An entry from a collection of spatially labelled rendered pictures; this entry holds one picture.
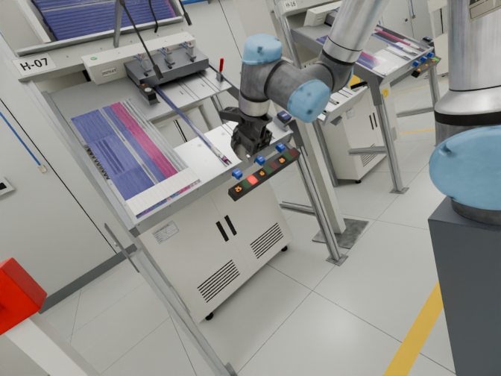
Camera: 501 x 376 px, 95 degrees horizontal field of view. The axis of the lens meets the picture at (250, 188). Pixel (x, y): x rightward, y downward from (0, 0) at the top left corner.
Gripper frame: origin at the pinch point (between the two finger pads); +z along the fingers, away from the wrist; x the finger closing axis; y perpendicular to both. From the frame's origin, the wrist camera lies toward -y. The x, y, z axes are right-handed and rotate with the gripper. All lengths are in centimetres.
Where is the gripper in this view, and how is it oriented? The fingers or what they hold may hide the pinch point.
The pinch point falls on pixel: (241, 155)
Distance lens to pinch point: 74.2
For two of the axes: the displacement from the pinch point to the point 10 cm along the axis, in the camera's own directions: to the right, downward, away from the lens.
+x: 7.4, -5.2, 4.3
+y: 6.6, 6.7, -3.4
